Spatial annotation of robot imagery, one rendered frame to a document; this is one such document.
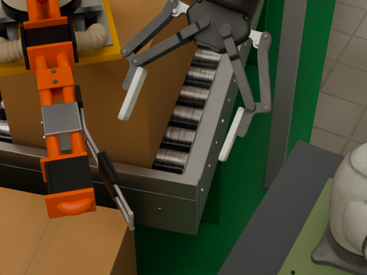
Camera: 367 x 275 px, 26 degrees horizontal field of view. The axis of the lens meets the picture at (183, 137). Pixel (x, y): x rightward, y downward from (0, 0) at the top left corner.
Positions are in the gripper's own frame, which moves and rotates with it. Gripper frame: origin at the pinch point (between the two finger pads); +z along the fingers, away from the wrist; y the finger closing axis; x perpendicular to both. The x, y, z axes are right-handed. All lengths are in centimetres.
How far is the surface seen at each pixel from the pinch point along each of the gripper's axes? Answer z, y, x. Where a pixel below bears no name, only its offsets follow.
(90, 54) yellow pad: -5, 33, -59
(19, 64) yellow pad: 2, 45, -55
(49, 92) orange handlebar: 3.5, 29.1, -33.7
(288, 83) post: -21, -1, -149
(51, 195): 16.7, 16.9, -16.6
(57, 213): 19.4, 15.7, -19.2
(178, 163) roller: 13, 17, -116
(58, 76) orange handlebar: 0.3, 29.5, -35.8
